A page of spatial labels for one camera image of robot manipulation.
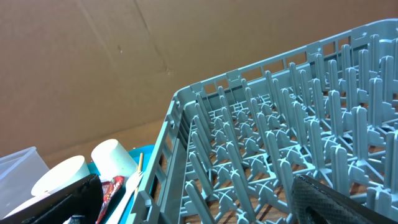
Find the red snack wrapper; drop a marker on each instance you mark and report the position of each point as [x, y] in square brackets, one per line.
[110, 188]

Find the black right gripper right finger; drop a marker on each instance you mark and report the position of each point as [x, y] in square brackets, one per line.
[314, 202]

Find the pale green bowl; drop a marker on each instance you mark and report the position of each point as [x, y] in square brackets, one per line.
[62, 175]

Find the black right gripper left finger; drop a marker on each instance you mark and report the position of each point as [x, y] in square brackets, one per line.
[83, 198]

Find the wooden chopstick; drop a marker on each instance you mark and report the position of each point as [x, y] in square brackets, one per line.
[140, 165]

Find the white plastic fork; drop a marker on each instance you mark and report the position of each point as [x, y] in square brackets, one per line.
[131, 184]

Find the white upside-down cup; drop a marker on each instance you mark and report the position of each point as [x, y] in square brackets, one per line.
[111, 160]

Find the grey dishwasher rack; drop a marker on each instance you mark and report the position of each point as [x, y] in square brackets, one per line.
[232, 144]

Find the teal plastic tray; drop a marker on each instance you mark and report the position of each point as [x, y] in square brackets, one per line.
[135, 154]

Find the clear plastic bin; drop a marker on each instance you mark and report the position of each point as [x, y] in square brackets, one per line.
[19, 173]

